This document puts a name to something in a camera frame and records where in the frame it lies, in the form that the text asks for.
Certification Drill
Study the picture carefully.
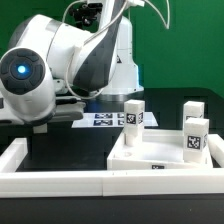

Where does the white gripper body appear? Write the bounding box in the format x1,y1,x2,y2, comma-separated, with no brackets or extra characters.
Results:
0,96,86,126

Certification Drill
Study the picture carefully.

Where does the white square tabletop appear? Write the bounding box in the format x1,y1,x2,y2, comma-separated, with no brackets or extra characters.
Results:
107,129,213,170

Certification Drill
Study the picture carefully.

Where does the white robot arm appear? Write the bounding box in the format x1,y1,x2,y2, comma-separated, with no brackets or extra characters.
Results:
0,0,149,126

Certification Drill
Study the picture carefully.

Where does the white sheet with fiducial markers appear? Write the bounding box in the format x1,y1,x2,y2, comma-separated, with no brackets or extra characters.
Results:
71,112,159,129

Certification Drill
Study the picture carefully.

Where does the white U-shaped obstacle fence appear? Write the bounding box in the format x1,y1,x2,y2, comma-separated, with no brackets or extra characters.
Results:
0,138,224,198

